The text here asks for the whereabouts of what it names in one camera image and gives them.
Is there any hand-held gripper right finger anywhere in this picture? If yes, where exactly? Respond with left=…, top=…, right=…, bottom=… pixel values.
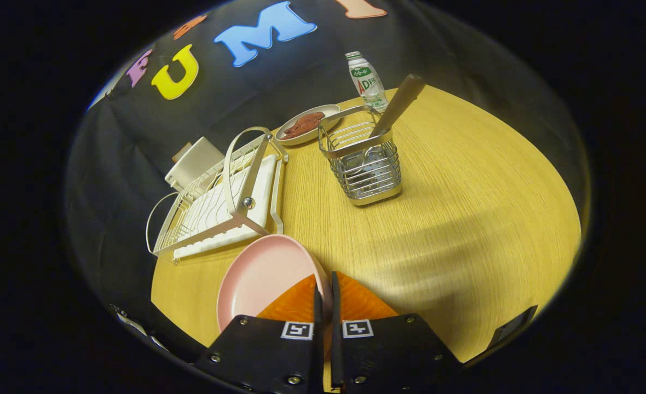
left=330, top=271, right=463, bottom=394

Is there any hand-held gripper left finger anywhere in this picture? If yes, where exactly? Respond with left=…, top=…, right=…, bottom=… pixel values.
left=194, top=272, right=324, bottom=394

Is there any pink plate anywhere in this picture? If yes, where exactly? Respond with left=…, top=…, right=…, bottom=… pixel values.
left=216, top=234, right=333, bottom=333

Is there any silver wire basket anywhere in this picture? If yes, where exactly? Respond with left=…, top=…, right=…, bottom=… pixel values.
left=318, top=106, right=403, bottom=206

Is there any white wire dish rack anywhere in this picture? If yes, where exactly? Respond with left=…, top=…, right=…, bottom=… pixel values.
left=146, top=126, right=289, bottom=260

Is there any wooden-handled metal spoon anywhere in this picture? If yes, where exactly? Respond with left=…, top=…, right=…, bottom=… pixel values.
left=345, top=74, right=426, bottom=176

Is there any beige plate with meat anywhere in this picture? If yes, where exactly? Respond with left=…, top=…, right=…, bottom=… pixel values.
left=275, top=104, right=342, bottom=146

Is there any white toaster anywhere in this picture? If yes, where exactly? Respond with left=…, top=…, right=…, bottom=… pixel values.
left=164, top=137, right=226, bottom=192

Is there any white green-label drink bottle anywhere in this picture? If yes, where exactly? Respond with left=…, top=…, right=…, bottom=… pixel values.
left=345, top=51, right=389, bottom=113

